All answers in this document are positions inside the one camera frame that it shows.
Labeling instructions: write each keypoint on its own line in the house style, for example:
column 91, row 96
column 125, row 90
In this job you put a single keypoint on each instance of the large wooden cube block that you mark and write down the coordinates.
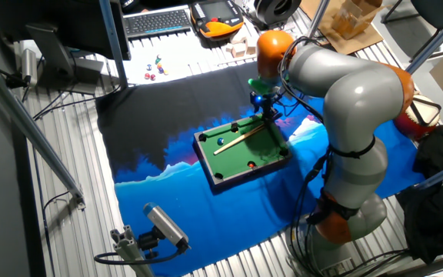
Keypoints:
column 251, row 45

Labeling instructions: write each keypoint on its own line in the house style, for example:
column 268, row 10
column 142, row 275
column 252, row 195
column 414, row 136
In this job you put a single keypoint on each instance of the wooden pool cue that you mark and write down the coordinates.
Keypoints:
column 240, row 139

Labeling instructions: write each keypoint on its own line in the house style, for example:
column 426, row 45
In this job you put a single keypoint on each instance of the light wooden box stack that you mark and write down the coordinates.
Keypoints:
column 354, row 19

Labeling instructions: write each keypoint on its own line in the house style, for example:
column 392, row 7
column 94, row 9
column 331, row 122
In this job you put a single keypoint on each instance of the brown cardboard sheet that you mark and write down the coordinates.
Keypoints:
column 356, row 45

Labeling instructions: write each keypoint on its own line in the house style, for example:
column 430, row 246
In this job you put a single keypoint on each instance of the orange black teach pendant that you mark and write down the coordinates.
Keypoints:
column 217, row 17

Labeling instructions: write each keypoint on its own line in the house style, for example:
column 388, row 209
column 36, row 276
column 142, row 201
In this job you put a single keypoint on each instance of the black computer monitor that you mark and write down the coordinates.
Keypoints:
column 71, row 23

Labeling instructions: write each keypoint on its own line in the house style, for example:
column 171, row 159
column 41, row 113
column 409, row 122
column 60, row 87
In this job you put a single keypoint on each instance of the black keyboard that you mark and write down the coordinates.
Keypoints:
column 156, row 22

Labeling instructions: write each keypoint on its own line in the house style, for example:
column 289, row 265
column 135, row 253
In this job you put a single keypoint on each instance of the medium wooden cube block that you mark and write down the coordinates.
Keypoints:
column 239, row 50

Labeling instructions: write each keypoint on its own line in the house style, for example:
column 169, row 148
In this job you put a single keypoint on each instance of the grey camera with blue end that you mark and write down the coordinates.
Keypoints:
column 165, row 225

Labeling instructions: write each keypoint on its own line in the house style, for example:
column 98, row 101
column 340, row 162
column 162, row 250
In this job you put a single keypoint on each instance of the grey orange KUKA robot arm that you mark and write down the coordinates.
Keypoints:
column 360, row 96

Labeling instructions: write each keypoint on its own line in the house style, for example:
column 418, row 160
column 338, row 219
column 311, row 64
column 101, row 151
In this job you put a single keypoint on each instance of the mini green pool table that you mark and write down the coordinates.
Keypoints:
column 244, row 157

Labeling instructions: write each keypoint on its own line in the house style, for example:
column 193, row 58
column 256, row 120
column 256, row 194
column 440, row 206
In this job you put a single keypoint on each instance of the grey monitor stand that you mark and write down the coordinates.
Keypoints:
column 52, row 50

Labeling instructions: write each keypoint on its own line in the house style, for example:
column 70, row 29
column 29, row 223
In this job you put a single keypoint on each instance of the short aluminium profile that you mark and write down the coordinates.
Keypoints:
column 129, row 250

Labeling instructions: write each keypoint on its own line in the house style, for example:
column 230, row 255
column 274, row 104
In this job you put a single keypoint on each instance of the black camera ball mount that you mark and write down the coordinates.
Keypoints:
column 148, row 241

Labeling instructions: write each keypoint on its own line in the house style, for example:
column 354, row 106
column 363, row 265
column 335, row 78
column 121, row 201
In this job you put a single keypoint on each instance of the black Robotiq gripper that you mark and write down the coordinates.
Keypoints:
column 262, row 101

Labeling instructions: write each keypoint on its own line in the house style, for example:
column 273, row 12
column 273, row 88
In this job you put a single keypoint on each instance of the black fabric bag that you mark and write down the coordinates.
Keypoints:
column 437, row 215

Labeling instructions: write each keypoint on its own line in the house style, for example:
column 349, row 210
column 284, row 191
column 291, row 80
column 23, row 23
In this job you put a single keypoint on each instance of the black office chair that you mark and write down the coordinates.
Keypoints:
column 437, row 11

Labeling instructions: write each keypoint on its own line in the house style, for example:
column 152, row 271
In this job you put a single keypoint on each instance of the black round fan housing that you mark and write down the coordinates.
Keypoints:
column 277, row 11

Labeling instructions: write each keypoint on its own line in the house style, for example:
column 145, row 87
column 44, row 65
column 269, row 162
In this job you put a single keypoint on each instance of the silver metal cylinder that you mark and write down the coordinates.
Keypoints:
column 29, row 67

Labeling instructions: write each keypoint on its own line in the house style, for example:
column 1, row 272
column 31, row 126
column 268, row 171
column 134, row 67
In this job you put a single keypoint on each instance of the small wooden block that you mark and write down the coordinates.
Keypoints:
column 229, row 48
column 238, row 37

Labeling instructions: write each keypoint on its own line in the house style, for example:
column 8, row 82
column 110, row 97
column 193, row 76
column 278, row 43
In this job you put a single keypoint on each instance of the blue black printed cloth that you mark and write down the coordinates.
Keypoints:
column 206, row 215

